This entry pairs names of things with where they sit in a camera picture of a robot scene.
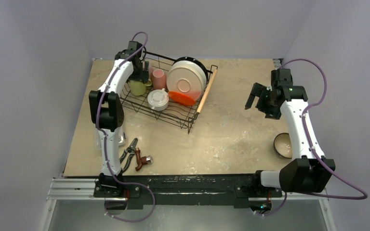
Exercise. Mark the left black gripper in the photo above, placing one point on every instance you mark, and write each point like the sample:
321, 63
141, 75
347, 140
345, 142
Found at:
142, 76

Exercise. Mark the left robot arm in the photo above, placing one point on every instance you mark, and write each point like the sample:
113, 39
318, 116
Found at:
108, 116

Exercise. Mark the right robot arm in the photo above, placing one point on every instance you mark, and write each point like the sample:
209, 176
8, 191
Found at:
307, 172

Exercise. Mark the green mug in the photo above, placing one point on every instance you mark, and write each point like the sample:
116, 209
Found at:
138, 88

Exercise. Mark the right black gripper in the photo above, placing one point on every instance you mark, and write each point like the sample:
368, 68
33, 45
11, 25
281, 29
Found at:
263, 98

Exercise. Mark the dark ceramic bowl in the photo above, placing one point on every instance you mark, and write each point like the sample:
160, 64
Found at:
282, 145

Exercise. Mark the orange plate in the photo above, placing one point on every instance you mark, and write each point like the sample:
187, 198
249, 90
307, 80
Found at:
181, 98

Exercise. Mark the red rimmed plate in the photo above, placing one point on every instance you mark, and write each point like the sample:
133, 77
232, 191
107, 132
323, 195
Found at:
195, 61

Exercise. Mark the brown handled tool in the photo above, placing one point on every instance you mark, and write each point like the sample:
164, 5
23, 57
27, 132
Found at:
141, 160

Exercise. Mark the white enamel mug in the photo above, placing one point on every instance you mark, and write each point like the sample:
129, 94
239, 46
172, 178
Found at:
158, 100

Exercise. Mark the clear plastic screw box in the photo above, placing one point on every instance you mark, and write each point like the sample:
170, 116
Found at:
108, 138

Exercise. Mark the black pliers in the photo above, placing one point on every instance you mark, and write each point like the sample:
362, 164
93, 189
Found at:
128, 154

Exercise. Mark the black base frame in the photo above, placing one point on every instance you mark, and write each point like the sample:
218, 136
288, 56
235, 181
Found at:
237, 190

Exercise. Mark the pink rimmed large plate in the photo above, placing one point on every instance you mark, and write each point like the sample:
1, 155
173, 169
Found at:
187, 78

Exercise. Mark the light pink mug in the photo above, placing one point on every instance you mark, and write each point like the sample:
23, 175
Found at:
150, 71

